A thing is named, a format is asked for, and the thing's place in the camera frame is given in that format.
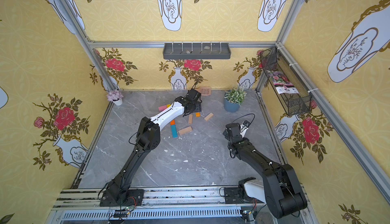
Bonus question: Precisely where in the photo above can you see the grey wall shelf tray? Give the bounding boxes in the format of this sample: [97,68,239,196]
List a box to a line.
[162,42,232,60]

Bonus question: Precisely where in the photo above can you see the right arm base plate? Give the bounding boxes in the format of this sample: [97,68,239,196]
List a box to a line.
[222,187,265,204]

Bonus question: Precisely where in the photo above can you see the green artificial plant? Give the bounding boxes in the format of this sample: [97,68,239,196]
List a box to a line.
[224,86,247,105]

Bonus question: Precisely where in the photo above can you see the pink wooden block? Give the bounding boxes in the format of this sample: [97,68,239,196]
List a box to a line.
[158,105,167,111]

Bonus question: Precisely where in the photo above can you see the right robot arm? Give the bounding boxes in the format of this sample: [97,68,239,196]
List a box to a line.
[223,123,308,219]

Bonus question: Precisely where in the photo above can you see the small pink flower pot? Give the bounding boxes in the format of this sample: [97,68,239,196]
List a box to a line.
[107,90,124,106]

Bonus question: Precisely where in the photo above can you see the natural wooden block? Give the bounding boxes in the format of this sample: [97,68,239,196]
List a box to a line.
[188,114,193,124]
[204,112,214,121]
[178,126,193,135]

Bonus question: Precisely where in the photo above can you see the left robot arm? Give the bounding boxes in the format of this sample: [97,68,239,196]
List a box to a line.
[100,89,202,207]

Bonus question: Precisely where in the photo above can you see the blue plant pot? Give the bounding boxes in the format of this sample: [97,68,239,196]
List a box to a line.
[224,99,240,112]

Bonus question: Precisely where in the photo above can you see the black wire basket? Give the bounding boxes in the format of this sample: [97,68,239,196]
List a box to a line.
[259,48,312,116]

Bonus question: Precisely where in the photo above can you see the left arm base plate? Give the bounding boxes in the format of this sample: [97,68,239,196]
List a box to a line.
[100,187,144,207]

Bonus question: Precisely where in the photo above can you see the teal wooden block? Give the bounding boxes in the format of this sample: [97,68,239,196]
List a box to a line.
[170,124,178,138]

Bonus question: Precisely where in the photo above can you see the pink plastic scoop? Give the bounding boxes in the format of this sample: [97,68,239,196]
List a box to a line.
[196,87,212,96]

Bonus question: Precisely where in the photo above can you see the printed packet in basket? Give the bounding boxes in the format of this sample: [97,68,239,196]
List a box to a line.
[267,70,299,94]

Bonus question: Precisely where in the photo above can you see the aluminium front rail frame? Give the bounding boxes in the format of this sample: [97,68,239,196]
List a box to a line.
[46,185,318,224]

